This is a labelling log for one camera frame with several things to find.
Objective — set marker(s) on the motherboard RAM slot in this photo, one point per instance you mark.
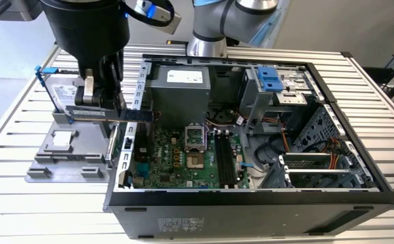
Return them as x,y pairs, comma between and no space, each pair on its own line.
233,160
229,160
221,160

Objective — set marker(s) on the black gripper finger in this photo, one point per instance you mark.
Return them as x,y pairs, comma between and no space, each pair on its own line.
89,97
119,76

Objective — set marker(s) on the grey power supply unit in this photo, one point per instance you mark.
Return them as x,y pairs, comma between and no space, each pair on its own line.
180,101

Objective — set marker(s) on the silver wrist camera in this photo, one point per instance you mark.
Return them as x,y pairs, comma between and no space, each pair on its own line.
165,23

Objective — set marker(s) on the grey parts rack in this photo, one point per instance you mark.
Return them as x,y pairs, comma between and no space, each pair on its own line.
66,175

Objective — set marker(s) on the CPU socket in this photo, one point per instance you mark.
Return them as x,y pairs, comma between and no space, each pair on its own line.
196,161

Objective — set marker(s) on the blue VGA port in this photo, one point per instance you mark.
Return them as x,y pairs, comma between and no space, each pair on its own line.
142,170

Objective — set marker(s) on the black open PC case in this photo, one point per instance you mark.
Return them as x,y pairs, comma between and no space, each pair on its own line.
217,218

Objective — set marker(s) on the perforated metal disk bay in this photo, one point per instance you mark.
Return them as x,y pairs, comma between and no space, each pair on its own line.
305,157

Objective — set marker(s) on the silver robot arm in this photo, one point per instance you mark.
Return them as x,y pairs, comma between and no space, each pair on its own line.
214,28

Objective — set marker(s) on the green motherboard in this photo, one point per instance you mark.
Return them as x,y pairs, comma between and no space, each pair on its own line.
163,167

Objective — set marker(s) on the silver CPU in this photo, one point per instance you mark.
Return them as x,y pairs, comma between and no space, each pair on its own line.
62,138

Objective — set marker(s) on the dark green RAM stick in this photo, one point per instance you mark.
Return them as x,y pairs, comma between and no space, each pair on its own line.
67,158
135,115

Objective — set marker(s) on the grey background machine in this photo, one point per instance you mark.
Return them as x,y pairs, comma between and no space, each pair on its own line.
23,10

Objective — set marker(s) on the four pin power connector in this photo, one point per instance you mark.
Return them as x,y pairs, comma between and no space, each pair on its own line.
174,140

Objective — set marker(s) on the metal drive cage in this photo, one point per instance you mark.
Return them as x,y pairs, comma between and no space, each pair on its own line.
261,109

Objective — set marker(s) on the green graphics card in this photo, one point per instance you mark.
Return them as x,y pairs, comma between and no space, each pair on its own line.
115,145

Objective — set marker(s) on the hard disk in blue carrier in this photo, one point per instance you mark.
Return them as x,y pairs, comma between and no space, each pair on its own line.
59,94

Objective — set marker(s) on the blue drive latch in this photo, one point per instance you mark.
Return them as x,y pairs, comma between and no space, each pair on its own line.
269,84

